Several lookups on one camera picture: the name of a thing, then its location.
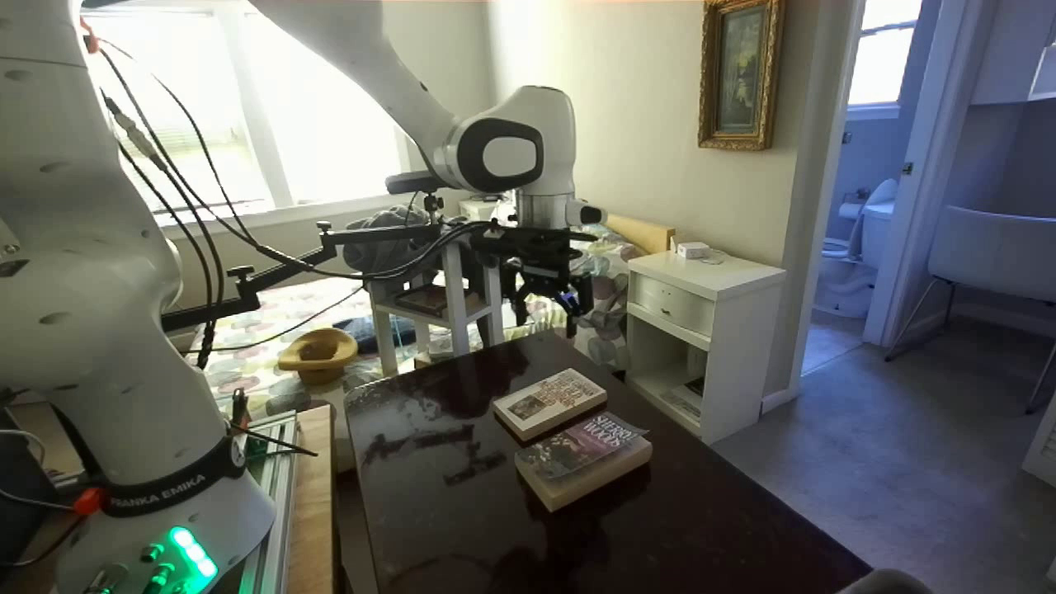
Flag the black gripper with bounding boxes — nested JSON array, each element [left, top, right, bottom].
[[515, 222, 605, 339]]

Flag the purple Sherryl Woods paperback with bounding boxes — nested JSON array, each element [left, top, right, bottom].
[[512, 408, 657, 515]]

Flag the floral quilt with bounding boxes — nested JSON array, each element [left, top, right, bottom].
[[571, 226, 637, 366]]

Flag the brown cardboard box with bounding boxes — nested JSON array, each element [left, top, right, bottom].
[[605, 210, 677, 256]]

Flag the cream Old Neighborhood paperback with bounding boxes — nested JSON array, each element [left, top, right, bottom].
[[492, 366, 611, 444]]

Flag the white wooden stool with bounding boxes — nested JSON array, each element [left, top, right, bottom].
[[365, 235, 521, 375]]

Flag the white nightstand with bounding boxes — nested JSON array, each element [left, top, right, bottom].
[[624, 245, 788, 444]]

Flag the grey cloth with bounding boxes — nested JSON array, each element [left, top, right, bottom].
[[340, 210, 441, 285]]

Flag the blue fabric item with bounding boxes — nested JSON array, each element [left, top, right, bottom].
[[326, 312, 422, 357]]

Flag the yellow bowl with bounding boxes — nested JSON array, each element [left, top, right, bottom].
[[273, 325, 364, 390]]

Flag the gold framed painting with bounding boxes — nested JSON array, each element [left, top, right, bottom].
[[696, 0, 787, 156]]

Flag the large bright window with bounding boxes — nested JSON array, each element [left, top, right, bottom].
[[79, 0, 441, 218]]

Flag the white toilet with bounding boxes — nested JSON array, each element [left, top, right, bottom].
[[818, 175, 902, 322]]

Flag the wooden board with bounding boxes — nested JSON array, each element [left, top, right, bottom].
[[286, 403, 338, 594]]

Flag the small bright window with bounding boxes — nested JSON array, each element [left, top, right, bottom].
[[846, 0, 925, 108]]

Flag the black stereo camera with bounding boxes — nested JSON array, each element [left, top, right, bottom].
[[382, 167, 448, 199]]

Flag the black camera mount rod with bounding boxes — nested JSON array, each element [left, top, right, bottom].
[[162, 225, 365, 334]]

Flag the white door frame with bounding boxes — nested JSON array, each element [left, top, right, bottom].
[[861, 0, 993, 351]]

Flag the black cable bundle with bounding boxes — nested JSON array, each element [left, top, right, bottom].
[[79, 29, 365, 373]]

